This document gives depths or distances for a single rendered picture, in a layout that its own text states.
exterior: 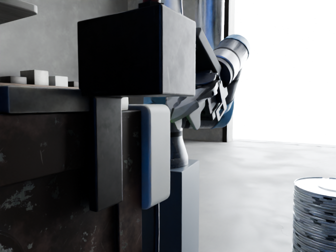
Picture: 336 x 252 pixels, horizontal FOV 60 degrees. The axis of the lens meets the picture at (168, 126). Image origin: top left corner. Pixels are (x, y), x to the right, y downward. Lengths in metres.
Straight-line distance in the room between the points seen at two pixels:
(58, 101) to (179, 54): 0.11
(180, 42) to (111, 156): 0.14
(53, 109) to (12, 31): 4.24
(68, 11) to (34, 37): 0.80
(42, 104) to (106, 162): 0.09
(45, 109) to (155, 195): 0.19
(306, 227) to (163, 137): 0.90
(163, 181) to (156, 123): 0.08
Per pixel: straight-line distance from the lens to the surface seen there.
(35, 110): 0.26
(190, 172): 0.85
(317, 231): 1.20
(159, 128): 0.38
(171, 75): 0.24
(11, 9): 0.52
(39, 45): 4.68
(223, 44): 0.69
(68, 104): 0.28
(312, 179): 1.38
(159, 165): 0.38
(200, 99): 0.49
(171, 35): 0.25
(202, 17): 0.89
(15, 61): 4.44
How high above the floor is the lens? 0.63
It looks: 4 degrees down
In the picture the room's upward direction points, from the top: straight up
